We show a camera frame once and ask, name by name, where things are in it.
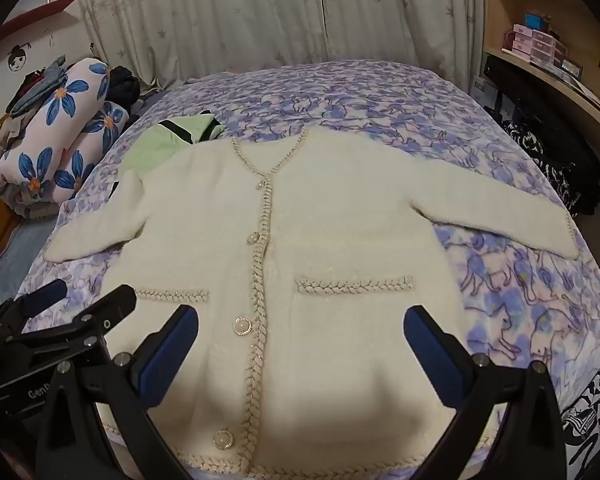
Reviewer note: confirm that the papers on desk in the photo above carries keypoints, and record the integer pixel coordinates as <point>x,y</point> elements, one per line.
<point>597,100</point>

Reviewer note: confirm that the blue flower rolled quilt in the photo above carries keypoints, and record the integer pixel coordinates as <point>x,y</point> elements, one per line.
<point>65,125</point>

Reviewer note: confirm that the black white printed fabric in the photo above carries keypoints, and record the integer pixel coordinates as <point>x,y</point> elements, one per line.
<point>592,410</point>

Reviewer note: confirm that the grey bed sheet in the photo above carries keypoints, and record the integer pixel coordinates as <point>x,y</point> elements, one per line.
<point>15,260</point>

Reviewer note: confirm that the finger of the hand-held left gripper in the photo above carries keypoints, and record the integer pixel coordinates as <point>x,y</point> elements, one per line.
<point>107,307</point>
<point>45,293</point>

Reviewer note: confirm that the black white patterned cloth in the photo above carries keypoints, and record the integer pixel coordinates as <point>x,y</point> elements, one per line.
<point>535,157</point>

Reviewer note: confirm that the cartoon face wall sticker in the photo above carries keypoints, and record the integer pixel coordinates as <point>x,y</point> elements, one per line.
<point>17,58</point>

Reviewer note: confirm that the cream fuzzy cardigan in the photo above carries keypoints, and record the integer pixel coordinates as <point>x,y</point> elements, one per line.
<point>330,210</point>

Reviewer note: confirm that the white cardboard box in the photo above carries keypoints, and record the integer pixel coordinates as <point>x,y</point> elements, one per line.
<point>484,90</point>

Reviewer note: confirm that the red wall shelf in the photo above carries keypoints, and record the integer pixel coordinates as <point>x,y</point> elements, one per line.
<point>45,12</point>

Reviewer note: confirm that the small framed picture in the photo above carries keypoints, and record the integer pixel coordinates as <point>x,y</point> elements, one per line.
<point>572,68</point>

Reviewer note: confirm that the black bag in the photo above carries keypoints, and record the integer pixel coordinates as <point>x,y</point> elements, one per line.
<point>545,105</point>

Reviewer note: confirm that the purple floral blanket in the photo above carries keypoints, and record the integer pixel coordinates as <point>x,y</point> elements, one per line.
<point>355,95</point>

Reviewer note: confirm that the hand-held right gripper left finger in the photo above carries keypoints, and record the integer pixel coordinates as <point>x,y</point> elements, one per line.
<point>166,355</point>

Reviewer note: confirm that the black clothes heap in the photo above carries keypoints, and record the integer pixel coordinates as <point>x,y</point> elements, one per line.
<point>124,85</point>

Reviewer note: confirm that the light green garment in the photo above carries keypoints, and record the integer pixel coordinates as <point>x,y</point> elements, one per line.
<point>155,150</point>

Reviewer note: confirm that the stack of pink boxes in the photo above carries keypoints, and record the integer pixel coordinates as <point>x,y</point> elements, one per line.
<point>537,45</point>

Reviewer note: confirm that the grey folded clothes pile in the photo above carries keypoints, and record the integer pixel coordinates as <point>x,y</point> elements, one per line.
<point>40,90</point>

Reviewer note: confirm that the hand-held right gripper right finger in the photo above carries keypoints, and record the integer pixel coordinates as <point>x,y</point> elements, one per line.
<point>434,360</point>

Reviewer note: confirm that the small blue box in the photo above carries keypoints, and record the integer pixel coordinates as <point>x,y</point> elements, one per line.
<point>535,20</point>

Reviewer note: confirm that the pale patterned curtain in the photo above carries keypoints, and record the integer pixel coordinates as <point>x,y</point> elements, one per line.
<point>255,10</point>

